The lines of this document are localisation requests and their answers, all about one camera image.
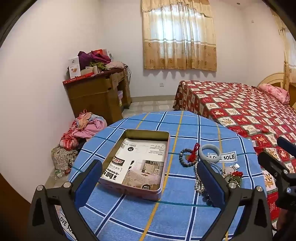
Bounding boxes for pale jade bangle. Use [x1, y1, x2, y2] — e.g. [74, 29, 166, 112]
[198, 144, 221, 162]

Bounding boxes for clear plastic bottles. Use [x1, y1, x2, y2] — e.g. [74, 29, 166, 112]
[50, 170, 68, 180]

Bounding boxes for beige patterned curtain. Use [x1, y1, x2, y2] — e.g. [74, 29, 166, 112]
[276, 14, 296, 91]
[141, 0, 218, 72]

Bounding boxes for white cardboard box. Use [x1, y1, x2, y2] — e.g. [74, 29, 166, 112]
[68, 57, 81, 79]

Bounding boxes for olive green cloth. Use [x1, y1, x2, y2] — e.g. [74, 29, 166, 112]
[90, 61, 106, 70]

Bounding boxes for orange box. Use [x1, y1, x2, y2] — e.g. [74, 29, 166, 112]
[91, 49, 109, 57]

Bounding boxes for blue plaid tablecloth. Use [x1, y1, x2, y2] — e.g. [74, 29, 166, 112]
[67, 111, 266, 241]

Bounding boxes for magenta cloth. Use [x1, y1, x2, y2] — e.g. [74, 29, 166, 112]
[90, 50, 111, 63]

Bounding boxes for beige pink folded cloth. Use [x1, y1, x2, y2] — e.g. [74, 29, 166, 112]
[105, 61, 125, 70]

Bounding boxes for orange floral garment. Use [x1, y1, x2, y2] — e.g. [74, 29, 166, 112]
[77, 110, 93, 129]

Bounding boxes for purple cloth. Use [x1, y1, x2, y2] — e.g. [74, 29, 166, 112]
[77, 51, 93, 70]

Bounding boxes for red flower brooch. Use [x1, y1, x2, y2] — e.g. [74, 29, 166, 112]
[225, 171, 243, 186]

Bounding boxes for flat red box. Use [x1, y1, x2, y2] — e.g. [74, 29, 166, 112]
[63, 72, 95, 85]

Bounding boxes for bed with red quilt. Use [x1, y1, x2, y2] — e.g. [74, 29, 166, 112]
[173, 80, 296, 223]

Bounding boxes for floral grey cloth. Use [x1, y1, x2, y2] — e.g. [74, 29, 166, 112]
[51, 146, 79, 175]

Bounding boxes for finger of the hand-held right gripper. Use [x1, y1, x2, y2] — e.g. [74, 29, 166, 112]
[277, 136, 296, 154]
[257, 151, 296, 209]

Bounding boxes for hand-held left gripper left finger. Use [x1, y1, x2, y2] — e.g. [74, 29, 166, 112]
[27, 159, 103, 241]

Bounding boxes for red plaid cloth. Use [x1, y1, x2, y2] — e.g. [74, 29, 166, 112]
[60, 133, 80, 149]

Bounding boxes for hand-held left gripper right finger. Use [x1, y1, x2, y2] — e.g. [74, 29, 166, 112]
[196, 159, 274, 241]

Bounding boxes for dark cables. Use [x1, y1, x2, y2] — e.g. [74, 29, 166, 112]
[123, 64, 132, 84]

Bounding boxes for printed paper sheet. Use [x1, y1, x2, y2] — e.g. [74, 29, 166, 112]
[101, 138, 168, 192]

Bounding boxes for silver wristwatch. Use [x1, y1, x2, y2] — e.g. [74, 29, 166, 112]
[225, 163, 240, 175]

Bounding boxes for cream wooden headboard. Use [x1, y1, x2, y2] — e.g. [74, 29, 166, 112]
[257, 72, 289, 91]

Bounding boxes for pink garment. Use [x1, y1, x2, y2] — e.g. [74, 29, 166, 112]
[73, 117, 107, 139]

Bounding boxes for pearl necklace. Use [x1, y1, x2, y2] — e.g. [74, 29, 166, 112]
[194, 160, 205, 194]

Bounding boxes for pink metal tin box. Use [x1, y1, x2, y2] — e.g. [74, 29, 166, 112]
[98, 129, 171, 201]

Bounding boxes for grey bead bracelet red tassel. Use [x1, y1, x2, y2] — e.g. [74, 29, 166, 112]
[179, 143, 200, 166]

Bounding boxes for pink pillow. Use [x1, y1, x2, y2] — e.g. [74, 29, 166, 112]
[258, 84, 290, 105]

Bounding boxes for brown wooden desk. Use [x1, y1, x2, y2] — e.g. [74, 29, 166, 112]
[63, 67, 132, 126]

